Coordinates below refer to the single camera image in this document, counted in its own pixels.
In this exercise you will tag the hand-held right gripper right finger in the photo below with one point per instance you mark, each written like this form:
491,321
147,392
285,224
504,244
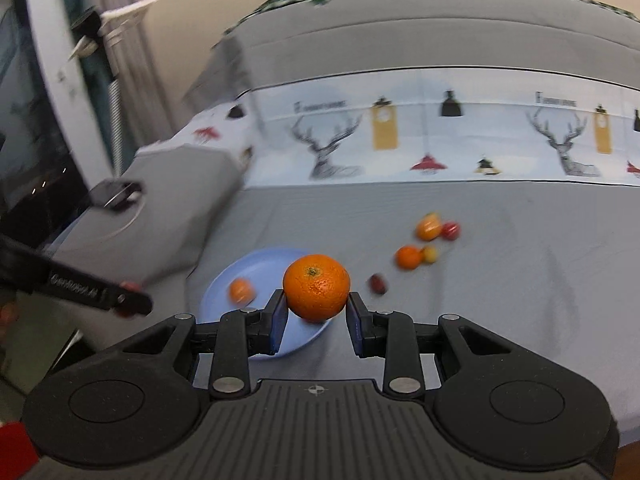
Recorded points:
355,330

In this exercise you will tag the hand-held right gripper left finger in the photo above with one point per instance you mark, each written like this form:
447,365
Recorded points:
279,325

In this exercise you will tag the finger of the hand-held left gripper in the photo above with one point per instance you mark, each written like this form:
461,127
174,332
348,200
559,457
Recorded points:
135,302

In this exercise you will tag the dark red jujube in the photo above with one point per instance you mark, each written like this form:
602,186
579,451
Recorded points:
377,284

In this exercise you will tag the large orange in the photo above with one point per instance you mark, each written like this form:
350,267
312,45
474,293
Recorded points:
316,287

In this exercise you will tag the blue plate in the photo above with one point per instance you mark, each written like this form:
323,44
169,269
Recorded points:
260,265

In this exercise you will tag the small orange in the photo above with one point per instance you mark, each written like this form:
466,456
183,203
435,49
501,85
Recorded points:
239,290
408,258

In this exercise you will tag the small yellow fruit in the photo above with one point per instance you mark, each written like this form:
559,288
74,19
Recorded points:
430,254

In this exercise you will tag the black charger plug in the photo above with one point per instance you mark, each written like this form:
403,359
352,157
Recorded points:
112,194

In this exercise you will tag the grey pillow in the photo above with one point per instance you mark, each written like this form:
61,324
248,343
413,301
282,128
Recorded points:
175,195

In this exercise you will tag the orange yellow fruit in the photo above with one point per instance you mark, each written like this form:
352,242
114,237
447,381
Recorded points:
428,227

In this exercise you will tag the grey bed sheet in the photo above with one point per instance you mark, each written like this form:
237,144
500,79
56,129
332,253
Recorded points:
500,270

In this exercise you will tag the red object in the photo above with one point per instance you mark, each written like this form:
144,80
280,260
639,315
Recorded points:
15,452

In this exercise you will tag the deer print blanket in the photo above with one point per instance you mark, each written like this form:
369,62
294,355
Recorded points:
450,135

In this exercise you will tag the grey curtain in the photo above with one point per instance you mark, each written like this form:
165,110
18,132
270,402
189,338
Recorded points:
142,60

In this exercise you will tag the grey quilt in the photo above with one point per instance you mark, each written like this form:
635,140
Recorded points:
425,35

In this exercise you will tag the white window frame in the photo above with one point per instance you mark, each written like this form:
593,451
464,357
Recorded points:
55,60

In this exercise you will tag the white black bracket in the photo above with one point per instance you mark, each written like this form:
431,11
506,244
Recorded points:
117,17

